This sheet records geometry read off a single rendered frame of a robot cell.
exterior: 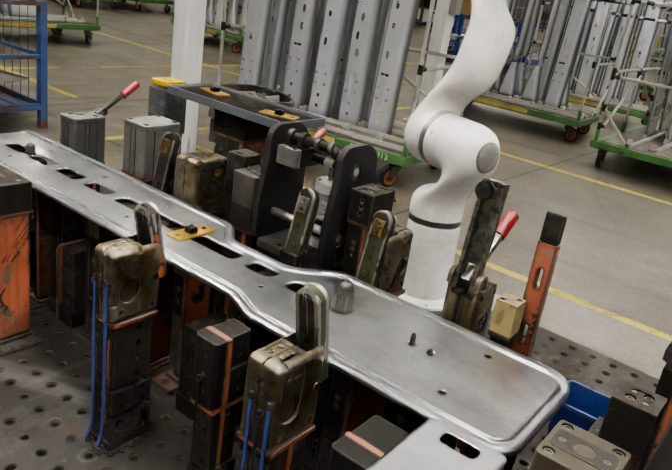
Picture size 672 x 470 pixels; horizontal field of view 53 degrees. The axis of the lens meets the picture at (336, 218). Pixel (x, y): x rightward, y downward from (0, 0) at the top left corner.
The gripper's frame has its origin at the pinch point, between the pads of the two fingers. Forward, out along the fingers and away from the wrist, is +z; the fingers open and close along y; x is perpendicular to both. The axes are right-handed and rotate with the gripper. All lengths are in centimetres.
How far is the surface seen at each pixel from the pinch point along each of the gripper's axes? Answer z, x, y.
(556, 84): 65, -304, -683
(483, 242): 33, 39, 3
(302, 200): 35.8, 5.2, 8.3
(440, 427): 46, 53, 28
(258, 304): 45, 20, 29
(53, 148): 42, -62, 24
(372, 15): 11, -285, -322
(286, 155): 29.6, -2.0, 6.8
